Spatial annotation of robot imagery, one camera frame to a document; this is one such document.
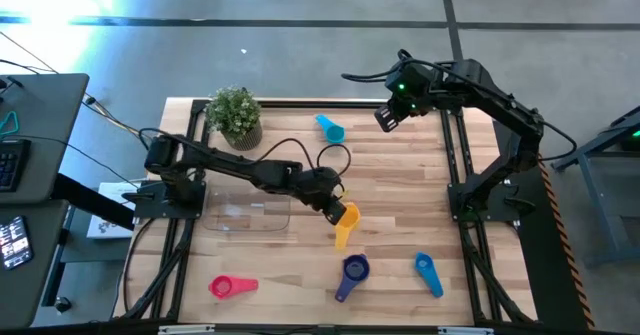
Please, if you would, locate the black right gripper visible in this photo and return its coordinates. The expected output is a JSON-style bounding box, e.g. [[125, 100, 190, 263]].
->
[[373, 63, 442, 133]]

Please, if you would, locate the white booklet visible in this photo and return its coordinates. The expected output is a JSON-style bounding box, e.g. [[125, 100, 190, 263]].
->
[[86, 181, 139, 240]]

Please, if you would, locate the green potted plant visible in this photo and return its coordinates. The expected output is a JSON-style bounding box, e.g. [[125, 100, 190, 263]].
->
[[204, 85, 264, 152]]

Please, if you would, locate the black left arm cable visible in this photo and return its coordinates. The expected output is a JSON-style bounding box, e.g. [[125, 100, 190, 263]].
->
[[254, 137, 353, 179]]

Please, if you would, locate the hazard striped floor tape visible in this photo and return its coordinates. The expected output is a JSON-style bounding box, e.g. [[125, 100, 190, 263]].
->
[[536, 153, 597, 329]]

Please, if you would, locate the black floor cable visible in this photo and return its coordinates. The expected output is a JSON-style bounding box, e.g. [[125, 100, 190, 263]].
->
[[0, 29, 151, 149]]

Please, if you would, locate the purple measuring cup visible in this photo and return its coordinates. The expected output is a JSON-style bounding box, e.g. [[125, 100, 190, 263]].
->
[[333, 253, 372, 304]]

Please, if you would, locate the clear plastic basket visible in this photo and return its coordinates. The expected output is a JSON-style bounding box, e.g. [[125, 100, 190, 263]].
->
[[202, 182, 293, 233]]

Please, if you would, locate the blue-grey metal cart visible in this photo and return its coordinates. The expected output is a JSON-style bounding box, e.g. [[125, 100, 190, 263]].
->
[[551, 104, 640, 267]]

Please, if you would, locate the black smartphone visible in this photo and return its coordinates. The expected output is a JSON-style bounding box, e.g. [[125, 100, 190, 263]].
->
[[0, 215, 35, 272]]

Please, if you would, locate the black keyboard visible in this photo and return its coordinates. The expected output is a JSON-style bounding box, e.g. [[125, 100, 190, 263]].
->
[[0, 138, 32, 193]]

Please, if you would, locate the blue measuring cup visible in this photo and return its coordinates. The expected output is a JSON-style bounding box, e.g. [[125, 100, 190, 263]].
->
[[414, 251, 445, 299]]

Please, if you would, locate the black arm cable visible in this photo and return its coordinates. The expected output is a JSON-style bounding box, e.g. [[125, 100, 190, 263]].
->
[[341, 48, 417, 84], [538, 119, 579, 163], [254, 137, 353, 179]]

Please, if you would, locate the teal measuring cup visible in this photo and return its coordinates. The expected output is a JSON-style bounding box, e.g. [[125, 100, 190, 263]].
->
[[314, 113, 347, 145]]

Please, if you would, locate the teal triangular object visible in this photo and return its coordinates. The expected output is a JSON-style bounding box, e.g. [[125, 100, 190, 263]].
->
[[0, 110, 21, 138]]

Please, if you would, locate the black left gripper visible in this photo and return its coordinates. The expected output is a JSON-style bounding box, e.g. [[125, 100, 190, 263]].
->
[[298, 166, 348, 226]]

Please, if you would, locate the red measuring cup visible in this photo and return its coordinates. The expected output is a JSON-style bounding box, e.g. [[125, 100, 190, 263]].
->
[[208, 274, 260, 300]]

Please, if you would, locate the grey desk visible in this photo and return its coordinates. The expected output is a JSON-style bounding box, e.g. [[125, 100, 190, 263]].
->
[[0, 199, 70, 330], [0, 73, 91, 205]]

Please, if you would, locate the yellow measuring cup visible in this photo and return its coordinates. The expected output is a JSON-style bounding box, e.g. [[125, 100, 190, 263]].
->
[[333, 202, 362, 251]]

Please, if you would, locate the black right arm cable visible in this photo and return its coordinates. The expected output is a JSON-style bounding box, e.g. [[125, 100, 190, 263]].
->
[[341, 48, 417, 84], [538, 119, 579, 163]]

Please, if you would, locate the white table bracket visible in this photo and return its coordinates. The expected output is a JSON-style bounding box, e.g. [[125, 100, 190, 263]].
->
[[158, 324, 217, 335], [438, 326, 494, 335]]

